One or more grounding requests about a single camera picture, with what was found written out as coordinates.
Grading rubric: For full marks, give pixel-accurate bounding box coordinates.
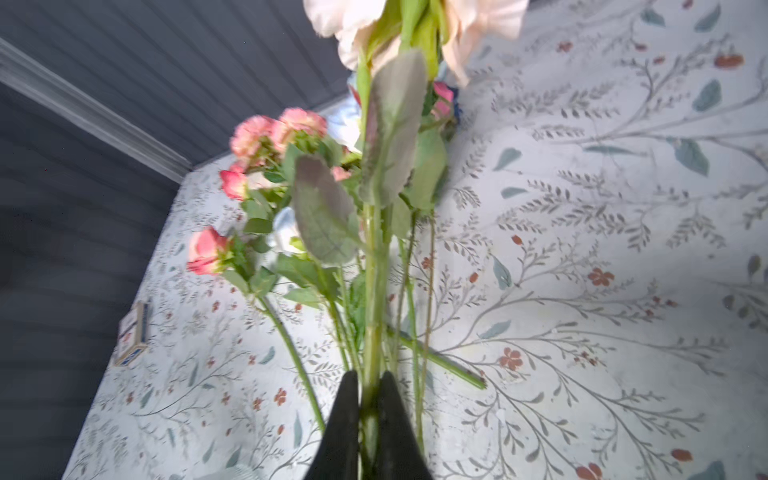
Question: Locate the clear ribbed glass vase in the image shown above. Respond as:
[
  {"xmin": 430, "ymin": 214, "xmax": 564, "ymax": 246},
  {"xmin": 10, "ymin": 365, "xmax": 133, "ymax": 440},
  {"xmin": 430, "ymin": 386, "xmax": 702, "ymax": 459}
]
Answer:
[{"xmin": 195, "ymin": 464, "xmax": 261, "ymax": 480}]

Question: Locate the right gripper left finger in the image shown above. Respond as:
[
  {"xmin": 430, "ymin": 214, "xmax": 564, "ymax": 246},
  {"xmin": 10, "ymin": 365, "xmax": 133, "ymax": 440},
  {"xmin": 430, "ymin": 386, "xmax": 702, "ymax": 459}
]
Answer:
[{"xmin": 304, "ymin": 371, "xmax": 360, "ymax": 480}]

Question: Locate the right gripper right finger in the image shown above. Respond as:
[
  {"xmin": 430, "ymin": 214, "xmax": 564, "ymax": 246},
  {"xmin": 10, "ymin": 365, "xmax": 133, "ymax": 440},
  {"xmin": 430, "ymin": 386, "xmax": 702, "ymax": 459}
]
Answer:
[{"xmin": 374, "ymin": 371, "xmax": 433, "ymax": 480}]

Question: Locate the pile of artificial flowers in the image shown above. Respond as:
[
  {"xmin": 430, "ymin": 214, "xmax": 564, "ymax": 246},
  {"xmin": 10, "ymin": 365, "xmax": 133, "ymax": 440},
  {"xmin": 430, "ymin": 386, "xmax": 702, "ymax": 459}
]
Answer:
[{"xmin": 187, "ymin": 81, "xmax": 485, "ymax": 410}]

